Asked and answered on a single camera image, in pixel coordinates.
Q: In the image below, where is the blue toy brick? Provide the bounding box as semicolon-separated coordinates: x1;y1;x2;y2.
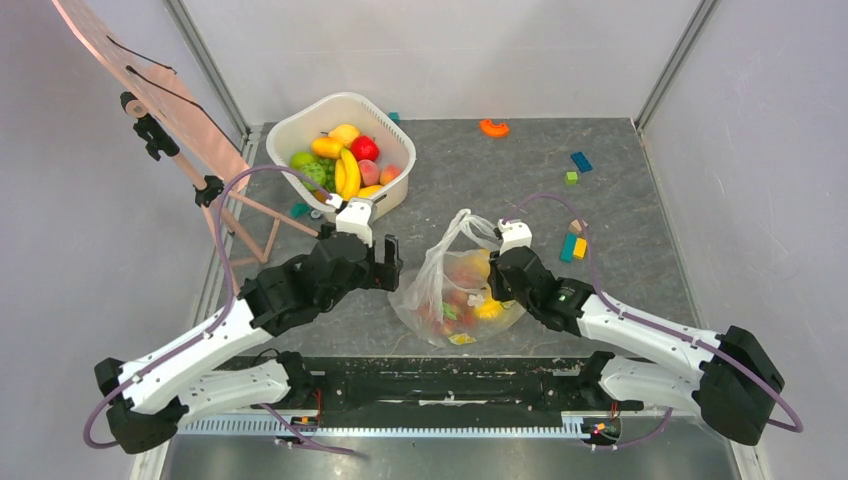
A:
571;152;593;173

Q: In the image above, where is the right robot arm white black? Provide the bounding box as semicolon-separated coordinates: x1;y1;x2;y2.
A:
488;247;785;446

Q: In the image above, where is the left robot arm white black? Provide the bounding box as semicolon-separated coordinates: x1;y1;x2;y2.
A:
94;226;403;454

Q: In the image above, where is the fake peach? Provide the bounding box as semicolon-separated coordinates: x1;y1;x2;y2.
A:
358;160;381;187

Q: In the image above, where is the orange curved toy block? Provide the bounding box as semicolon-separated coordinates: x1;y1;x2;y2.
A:
479;118;510;138

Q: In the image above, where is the red fake apple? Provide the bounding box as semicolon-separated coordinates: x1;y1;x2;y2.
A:
349;135;380;162

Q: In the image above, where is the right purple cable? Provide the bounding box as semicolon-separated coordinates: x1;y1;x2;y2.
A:
503;193;805;453

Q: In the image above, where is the pink tripod stand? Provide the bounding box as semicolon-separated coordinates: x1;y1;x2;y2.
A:
120;91;319;293

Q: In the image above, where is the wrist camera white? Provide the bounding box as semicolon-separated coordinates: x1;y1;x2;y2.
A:
497;219;532;254
325;194;376;247

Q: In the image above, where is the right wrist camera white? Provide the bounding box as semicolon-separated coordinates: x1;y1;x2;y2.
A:
497;219;532;254

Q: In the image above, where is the orange yellow fake mango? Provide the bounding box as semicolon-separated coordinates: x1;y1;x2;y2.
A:
311;137;345;159

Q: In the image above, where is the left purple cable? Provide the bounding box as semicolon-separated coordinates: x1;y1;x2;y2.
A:
82;165;362;457

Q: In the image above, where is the yellow teal toy block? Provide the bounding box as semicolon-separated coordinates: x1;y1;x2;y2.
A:
560;233;588;263

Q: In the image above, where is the white plastic basket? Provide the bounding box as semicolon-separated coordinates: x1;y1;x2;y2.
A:
266;92;416;216

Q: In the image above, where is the clear plastic bag of fruits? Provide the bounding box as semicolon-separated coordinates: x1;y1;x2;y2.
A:
388;209;525;348

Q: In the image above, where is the purple cable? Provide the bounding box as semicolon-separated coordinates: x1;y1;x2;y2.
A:
503;193;805;453
82;165;362;457

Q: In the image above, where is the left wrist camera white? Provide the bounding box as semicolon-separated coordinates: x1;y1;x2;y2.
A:
325;194;376;247

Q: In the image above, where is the teal toy piece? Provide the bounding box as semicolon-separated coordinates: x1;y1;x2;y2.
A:
289;203;311;219

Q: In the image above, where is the yellow fake banana bunch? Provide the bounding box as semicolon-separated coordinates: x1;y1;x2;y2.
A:
335;148;383;201

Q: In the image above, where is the green fake custard apple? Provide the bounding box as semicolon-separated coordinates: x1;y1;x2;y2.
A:
298;162;327;192

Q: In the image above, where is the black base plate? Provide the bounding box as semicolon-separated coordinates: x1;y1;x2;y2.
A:
272;357;643;411

